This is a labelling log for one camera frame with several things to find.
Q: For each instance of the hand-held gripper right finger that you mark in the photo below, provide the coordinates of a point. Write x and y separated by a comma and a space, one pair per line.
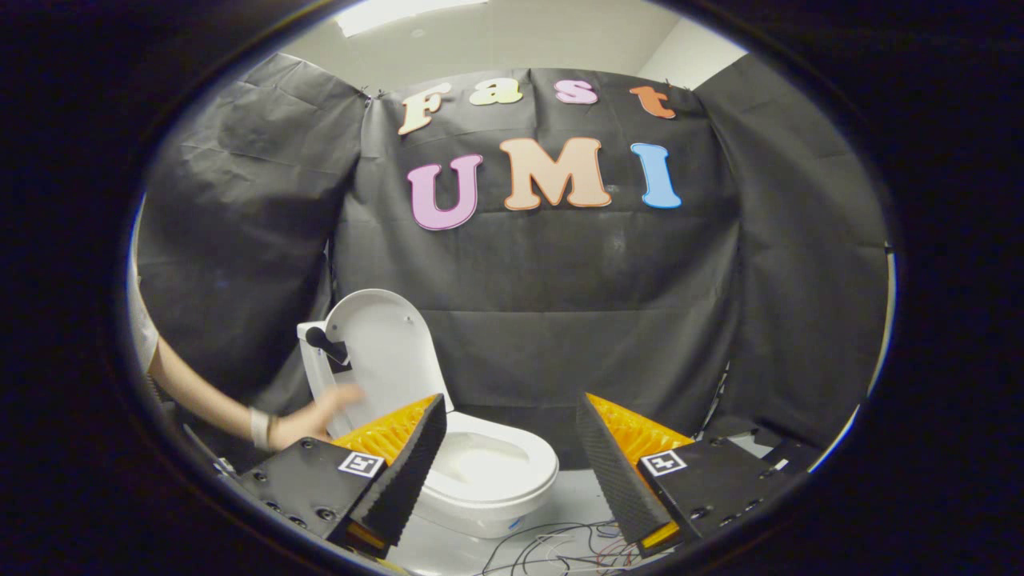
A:
616, 480

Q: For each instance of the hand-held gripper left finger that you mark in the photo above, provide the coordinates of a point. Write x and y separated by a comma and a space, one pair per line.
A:
404, 480

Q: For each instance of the white toilet lid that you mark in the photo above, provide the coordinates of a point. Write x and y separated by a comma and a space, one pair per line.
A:
384, 344

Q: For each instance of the white toilet seat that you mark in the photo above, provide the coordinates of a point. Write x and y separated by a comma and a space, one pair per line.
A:
538, 472

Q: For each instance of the white wristband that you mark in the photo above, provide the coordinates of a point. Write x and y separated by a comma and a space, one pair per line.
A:
261, 428

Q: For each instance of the black equipment box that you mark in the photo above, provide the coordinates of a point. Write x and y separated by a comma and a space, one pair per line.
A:
788, 456

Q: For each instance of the black backdrop cloth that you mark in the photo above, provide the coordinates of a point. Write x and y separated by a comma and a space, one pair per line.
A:
560, 304

